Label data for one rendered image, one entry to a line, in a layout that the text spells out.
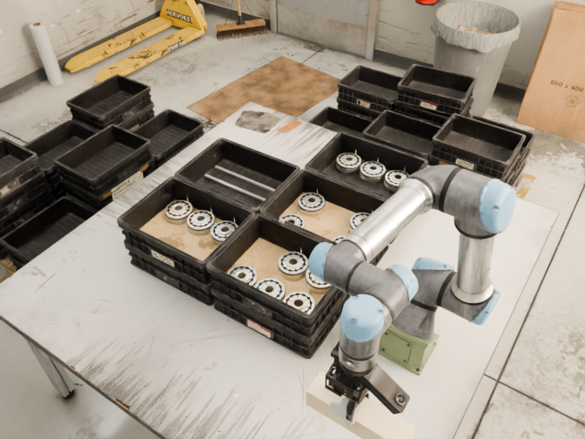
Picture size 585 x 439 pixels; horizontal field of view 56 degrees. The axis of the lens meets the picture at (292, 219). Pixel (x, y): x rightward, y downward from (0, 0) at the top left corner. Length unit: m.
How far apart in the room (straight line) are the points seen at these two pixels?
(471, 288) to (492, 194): 0.36
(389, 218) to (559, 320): 1.93
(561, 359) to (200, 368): 1.75
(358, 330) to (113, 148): 2.36
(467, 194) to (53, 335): 1.40
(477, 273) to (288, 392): 0.67
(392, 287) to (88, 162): 2.28
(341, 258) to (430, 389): 0.79
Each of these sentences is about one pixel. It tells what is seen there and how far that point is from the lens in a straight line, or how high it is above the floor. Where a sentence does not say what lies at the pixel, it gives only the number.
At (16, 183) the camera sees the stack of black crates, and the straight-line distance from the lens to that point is 3.06.
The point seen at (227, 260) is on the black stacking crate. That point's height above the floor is 0.87.
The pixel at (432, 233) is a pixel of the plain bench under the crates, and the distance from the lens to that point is 2.23.
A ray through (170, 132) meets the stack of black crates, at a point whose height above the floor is 0.38.
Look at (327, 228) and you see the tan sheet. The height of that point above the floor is 0.83.
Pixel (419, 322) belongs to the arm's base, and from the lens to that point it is 1.69.
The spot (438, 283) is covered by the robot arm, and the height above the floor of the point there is 0.99.
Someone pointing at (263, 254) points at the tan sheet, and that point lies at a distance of 1.91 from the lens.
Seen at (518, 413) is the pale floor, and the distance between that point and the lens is 2.67.
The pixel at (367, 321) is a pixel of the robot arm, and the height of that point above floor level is 1.44.
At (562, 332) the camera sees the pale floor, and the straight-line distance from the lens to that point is 3.00.
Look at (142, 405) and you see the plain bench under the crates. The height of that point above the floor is 0.70.
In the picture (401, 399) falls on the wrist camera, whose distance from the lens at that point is 1.15.
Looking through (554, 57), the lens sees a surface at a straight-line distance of 4.23.
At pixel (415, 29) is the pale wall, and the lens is 4.71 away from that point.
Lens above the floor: 2.22
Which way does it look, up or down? 43 degrees down
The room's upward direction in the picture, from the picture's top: 1 degrees counter-clockwise
